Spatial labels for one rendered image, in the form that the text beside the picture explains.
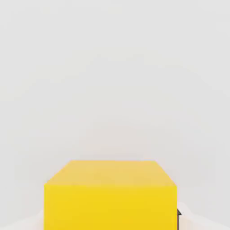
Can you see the small yellow cube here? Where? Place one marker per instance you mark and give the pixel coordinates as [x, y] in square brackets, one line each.
[110, 203]

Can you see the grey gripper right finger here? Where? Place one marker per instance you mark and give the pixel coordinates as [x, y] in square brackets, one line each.
[185, 222]

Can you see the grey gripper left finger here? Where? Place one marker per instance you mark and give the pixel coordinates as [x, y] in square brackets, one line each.
[36, 223]

